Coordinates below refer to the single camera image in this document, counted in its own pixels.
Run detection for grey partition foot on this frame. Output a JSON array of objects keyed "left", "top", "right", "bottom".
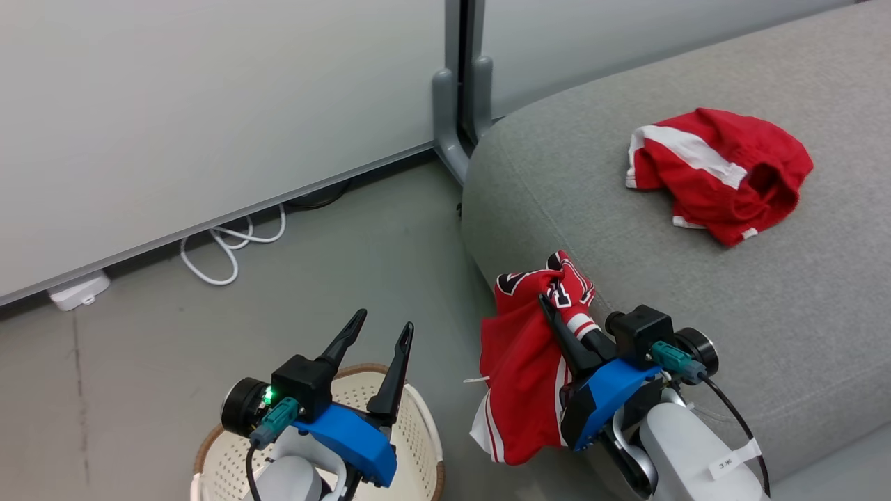
[
  {"left": 462, "top": 56, "right": 495, "bottom": 144},
  {"left": 432, "top": 67, "right": 471, "bottom": 186}
]

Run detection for wide white partition panel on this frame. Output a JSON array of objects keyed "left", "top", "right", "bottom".
[{"left": 0, "top": 0, "right": 452, "bottom": 308}]

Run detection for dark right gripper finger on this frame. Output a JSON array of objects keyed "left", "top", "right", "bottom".
[
  {"left": 582, "top": 328, "right": 617, "bottom": 359},
  {"left": 538, "top": 294, "right": 604, "bottom": 380}
]

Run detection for white paper cable label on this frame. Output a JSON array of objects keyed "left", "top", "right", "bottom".
[{"left": 709, "top": 438, "right": 764, "bottom": 482}]

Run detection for white looped cable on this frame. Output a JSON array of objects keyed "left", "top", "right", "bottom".
[{"left": 180, "top": 204, "right": 287, "bottom": 287}]

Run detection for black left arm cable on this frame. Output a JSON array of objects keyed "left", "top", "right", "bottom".
[{"left": 245, "top": 445, "right": 262, "bottom": 501}]

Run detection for white power adapter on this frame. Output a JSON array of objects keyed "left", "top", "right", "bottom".
[{"left": 48, "top": 270, "right": 112, "bottom": 312}]

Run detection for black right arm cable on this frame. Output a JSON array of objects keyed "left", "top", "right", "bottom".
[{"left": 700, "top": 374, "right": 771, "bottom": 499}]

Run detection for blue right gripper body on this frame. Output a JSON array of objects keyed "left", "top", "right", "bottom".
[{"left": 560, "top": 327, "right": 719, "bottom": 453}]

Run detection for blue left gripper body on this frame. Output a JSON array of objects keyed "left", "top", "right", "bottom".
[{"left": 221, "top": 377, "right": 397, "bottom": 488}]

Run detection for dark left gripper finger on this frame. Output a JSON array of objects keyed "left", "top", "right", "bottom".
[
  {"left": 367, "top": 321, "right": 414, "bottom": 422},
  {"left": 317, "top": 310, "right": 368, "bottom": 373}
]

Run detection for red shorts with white stripe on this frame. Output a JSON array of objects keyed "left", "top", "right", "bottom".
[{"left": 625, "top": 107, "right": 814, "bottom": 248}]

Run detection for red jersey with black print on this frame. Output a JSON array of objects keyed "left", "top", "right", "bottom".
[{"left": 470, "top": 250, "right": 604, "bottom": 466}]

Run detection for white perforated laundry basket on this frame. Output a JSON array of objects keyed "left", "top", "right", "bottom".
[{"left": 191, "top": 363, "right": 446, "bottom": 501}]

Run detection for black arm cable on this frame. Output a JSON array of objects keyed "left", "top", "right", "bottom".
[
  {"left": 245, "top": 445, "right": 262, "bottom": 501},
  {"left": 700, "top": 374, "right": 771, "bottom": 499}
]

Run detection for grey fabric sofa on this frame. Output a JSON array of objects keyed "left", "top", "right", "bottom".
[{"left": 461, "top": 0, "right": 891, "bottom": 501}]

